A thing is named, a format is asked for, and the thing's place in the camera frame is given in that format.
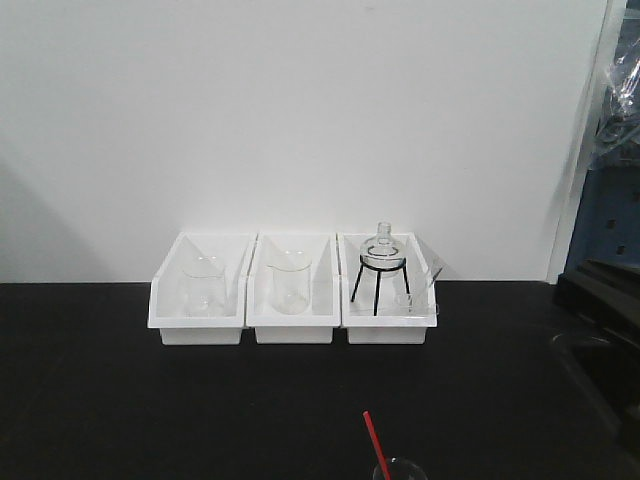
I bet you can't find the red stirring rod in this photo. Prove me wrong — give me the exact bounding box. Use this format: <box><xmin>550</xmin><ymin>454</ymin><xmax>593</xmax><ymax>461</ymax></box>
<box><xmin>362</xmin><ymin>410</ymin><xmax>391</xmax><ymax>480</ymax></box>

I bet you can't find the clear glass beaker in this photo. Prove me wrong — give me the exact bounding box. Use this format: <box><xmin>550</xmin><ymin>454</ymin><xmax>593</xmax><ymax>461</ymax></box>
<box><xmin>385</xmin><ymin>457</ymin><xmax>428</xmax><ymax>480</ymax></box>

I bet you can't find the glass beaker in middle bin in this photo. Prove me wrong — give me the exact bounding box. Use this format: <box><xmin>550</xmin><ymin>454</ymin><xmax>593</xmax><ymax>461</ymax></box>
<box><xmin>269</xmin><ymin>250</ymin><xmax>312</xmax><ymax>315</ymax></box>

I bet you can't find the glass beaker in bin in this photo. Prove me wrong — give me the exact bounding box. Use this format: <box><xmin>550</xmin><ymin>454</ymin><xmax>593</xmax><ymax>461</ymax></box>
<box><xmin>183</xmin><ymin>254</ymin><xmax>227</xmax><ymax>317</ymax></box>
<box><xmin>269</xmin><ymin>250</ymin><xmax>312</xmax><ymax>315</ymax></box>

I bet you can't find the glass beaker in left bin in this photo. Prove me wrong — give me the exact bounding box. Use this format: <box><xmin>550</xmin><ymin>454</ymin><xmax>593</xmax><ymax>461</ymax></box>
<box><xmin>183</xmin><ymin>254</ymin><xmax>227</xmax><ymax>317</ymax></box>

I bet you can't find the middle white plastic bin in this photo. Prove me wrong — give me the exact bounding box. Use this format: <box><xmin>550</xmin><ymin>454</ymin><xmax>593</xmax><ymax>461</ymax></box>
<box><xmin>245</xmin><ymin>232</ymin><xmax>341</xmax><ymax>345</ymax></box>

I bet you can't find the white plastic bin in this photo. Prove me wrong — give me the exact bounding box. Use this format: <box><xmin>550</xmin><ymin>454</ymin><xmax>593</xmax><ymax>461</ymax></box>
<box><xmin>147</xmin><ymin>232</ymin><xmax>257</xmax><ymax>346</ymax></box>
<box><xmin>337</xmin><ymin>232</ymin><xmax>438</xmax><ymax>345</ymax></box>
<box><xmin>245</xmin><ymin>232</ymin><xmax>341</xmax><ymax>345</ymax></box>

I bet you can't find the round bottom glass flask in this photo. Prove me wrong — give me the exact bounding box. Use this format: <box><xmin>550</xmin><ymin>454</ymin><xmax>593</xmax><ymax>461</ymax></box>
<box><xmin>360</xmin><ymin>222</ymin><xmax>406</xmax><ymax>269</ymax></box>

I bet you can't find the right white plastic bin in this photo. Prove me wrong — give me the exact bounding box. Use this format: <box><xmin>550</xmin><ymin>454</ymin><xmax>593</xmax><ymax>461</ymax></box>
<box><xmin>337</xmin><ymin>232</ymin><xmax>438</xmax><ymax>345</ymax></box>

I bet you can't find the small glass funnel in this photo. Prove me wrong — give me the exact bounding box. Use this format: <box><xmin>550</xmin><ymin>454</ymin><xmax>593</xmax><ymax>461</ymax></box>
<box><xmin>394</xmin><ymin>256</ymin><xmax>443</xmax><ymax>317</ymax></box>

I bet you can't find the left white plastic bin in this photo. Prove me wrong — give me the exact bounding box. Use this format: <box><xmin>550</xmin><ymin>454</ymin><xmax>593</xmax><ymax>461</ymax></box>
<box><xmin>147</xmin><ymin>232</ymin><xmax>257</xmax><ymax>346</ymax></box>

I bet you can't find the blue metal shelf rack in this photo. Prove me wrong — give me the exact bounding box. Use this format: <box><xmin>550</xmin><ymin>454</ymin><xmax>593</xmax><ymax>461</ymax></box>
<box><xmin>565</xmin><ymin>1</ymin><xmax>639</xmax><ymax>271</ymax></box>

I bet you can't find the clear plastic bag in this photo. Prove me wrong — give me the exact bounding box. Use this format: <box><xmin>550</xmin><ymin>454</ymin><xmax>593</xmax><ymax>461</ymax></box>
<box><xmin>588</xmin><ymin>19</ymin><xmax>639</xmax><ymax>170</ymax></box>

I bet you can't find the black wire tripod stand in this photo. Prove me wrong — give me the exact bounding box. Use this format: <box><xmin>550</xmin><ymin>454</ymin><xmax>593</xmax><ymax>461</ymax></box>
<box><xmin>350</xmin><ymin>255</ymin><xmax>411</xmax><ymax>316</ymax></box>

